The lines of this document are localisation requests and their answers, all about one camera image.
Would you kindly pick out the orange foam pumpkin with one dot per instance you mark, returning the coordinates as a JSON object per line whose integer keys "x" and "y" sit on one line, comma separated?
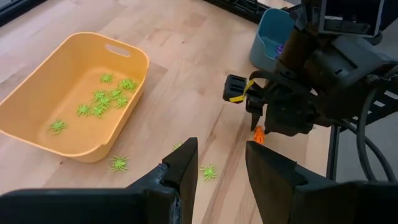
{"x": 258, "y": 137}

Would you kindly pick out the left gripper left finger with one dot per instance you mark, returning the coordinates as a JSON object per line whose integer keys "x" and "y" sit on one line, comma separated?
{"x": 93, "y": 207}

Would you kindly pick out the yellow plastic bin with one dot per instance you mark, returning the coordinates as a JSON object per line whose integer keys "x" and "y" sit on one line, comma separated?
{"x": 37, "y": 93}

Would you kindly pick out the translucent purple witch hat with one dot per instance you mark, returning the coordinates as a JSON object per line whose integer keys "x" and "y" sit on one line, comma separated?
{"x": 280, "y": 49}

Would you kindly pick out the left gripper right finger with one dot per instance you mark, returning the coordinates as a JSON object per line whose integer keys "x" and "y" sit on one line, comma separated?
{"x": 311, "y": 202}

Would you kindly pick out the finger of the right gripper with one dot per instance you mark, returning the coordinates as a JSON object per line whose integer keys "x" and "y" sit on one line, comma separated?
{"x": 255, "y": 112}
{"x": 289, "y": 115}

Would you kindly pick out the teal plastic bin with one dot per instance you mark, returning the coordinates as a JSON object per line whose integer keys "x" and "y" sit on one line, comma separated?
{"x": 267, "y": 31}

